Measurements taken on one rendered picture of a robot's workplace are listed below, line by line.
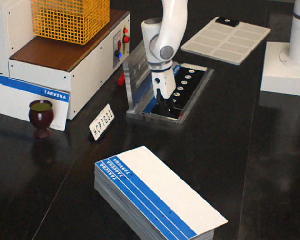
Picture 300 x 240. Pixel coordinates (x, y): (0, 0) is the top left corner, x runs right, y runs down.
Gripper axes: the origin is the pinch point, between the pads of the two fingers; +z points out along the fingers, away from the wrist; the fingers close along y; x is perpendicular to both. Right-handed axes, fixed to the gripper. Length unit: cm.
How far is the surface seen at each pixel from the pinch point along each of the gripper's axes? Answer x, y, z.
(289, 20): -25, 106, 10
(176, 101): -1.0, 7.3, 1.6
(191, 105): -6.2, 8.2, 3.7
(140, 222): -12, -61, 2
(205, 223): -30, -59, 2
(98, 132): 16.8, -21.2, -1.3
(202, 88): -6.6, 21.7, 3.8
